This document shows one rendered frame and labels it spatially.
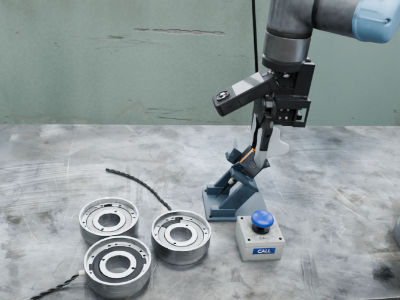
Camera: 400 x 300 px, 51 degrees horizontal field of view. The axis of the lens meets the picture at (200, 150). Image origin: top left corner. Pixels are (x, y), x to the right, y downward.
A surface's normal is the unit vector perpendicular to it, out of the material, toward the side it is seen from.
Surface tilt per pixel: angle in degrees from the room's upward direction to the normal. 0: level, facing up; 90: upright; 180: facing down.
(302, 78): 90
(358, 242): 0
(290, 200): 0
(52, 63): 90
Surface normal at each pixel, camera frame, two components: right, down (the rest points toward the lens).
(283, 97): 0.07, -0.85
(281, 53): -0.39, 0.45
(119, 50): 0.14, 0.52
